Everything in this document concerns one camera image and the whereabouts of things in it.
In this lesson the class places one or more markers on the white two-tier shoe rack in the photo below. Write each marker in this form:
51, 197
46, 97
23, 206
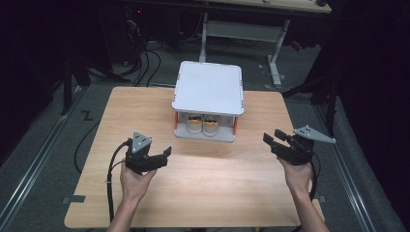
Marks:
208, 87

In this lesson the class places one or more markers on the metal floor rail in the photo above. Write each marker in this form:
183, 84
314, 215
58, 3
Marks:
345, 170
35, 154

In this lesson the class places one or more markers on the black zigzag tape mark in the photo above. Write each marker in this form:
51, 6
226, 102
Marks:
87, 115

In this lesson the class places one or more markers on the black metal stand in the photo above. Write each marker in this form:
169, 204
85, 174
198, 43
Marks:
332, 106
67, 87

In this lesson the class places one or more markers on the desk with white metal legs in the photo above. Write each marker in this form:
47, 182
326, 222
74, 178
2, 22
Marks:
245, 30

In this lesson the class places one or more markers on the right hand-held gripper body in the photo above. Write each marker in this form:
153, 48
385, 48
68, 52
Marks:
299, 151

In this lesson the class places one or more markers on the grey floor tape piece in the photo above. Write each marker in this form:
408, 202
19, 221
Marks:
322, 199
74, 199

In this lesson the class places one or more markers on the small red object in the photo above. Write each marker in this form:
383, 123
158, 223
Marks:
296, 45

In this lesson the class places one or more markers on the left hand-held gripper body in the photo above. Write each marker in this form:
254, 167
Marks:
138, 161

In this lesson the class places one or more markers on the white and tan sneaker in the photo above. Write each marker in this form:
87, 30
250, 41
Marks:
194, 124
210, 126

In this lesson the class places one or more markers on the person's left hand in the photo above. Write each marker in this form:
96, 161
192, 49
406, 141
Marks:
133, 185

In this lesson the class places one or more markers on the person's right hand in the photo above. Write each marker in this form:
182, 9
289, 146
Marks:
296, 177

